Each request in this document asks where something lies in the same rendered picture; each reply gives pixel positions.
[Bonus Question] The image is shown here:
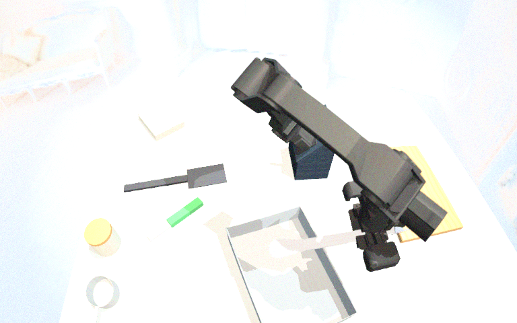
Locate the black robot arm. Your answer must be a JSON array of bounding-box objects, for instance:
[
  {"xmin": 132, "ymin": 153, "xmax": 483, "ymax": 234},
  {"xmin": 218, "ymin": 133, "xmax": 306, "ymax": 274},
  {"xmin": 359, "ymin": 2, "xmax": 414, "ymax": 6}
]
[{"xmin": 231, "ymin": 57, "xmax": 448, "ymax": 243}]

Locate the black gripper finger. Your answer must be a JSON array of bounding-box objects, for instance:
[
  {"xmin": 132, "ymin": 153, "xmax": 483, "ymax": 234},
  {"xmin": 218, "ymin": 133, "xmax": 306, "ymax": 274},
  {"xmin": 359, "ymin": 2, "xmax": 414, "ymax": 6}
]
[
  {"xmin": 356, "ymin": 235, "xmax": 367, "ymax": 250},
  {"xmin": 348, "ymin": 209, "xmax": 360, "ymax": 231}
]

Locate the light wooden board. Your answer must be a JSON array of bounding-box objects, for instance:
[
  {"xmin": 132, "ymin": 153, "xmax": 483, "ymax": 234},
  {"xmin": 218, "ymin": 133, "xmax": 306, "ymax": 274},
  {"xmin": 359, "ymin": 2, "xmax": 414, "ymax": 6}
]
[{"xmin": 391, "ymin": 145, "xmax": 464, "ymax": 243}]

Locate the white rectangular tray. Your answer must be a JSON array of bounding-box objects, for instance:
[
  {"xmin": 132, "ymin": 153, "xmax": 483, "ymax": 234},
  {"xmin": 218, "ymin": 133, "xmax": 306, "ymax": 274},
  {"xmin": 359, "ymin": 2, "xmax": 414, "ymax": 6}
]
[{"xmin": 226, "ymin": 205, "xmax": 358, "ymax": 323}]

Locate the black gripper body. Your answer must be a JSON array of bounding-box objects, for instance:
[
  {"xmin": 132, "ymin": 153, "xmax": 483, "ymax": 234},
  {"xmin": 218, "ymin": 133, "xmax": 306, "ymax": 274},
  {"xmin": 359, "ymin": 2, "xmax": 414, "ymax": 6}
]
[{"xmin": 342, "ymin": 180, "xmax": 401, "ymax": 272}]

